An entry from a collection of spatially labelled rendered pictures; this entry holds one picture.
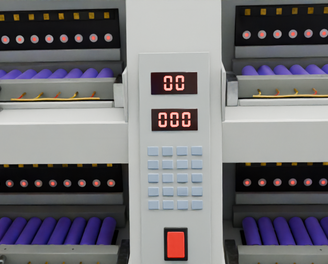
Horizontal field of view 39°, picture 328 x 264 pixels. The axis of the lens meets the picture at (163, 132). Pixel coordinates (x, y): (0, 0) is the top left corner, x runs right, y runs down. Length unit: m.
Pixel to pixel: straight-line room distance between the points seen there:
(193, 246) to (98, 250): 0.14
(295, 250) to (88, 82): 0.31
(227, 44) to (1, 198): 0.39
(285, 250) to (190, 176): 0.17
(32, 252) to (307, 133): 0.34
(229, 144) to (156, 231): 0.11
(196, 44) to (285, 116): 0.12
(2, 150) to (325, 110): 0.34
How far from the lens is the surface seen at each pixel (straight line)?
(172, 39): 0.47
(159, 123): 0.46
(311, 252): 0.57
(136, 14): 0.47
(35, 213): 0.67
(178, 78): 0.46
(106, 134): 0.47
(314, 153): 0.49
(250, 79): 0.53
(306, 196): 0.67
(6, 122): 0.50
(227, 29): 0.67
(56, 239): 0.61
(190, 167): 0.46
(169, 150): 0.46
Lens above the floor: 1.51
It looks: 3 degrees down
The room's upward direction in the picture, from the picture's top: 1 degrees counter-clockwise
